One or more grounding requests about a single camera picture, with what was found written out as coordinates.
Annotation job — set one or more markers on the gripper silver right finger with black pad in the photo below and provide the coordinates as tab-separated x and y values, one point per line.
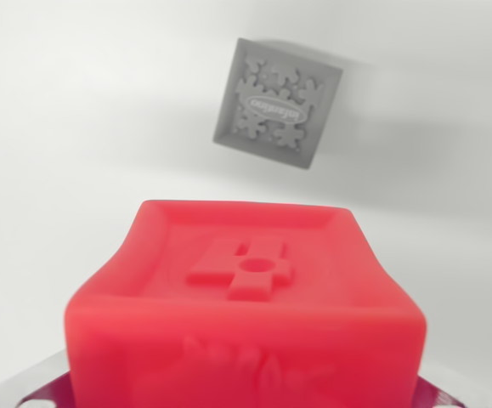
434	395

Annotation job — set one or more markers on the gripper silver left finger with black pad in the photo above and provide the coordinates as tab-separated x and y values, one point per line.
48	382

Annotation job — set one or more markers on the grey soft embossed cube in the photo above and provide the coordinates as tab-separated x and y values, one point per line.
277	104

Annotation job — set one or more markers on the red soft embossed cube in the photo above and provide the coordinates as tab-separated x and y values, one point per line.
245	331

